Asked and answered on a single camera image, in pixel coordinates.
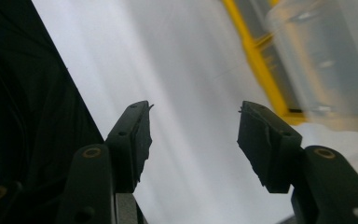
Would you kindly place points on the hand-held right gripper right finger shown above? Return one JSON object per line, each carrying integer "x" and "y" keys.
{"x": 267, "y": 146}

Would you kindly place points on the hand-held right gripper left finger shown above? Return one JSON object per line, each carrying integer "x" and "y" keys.
{"x": 130, "y": 146}

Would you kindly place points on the yellow drawer cabinet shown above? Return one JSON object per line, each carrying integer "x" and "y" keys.
{"x": 256, "y": 60}

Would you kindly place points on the dark cloth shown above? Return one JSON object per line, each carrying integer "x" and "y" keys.
{"x": 18, "y": 93}

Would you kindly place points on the clear plastic drawer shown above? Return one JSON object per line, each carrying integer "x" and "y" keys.
{"x": 338, "y": 62}

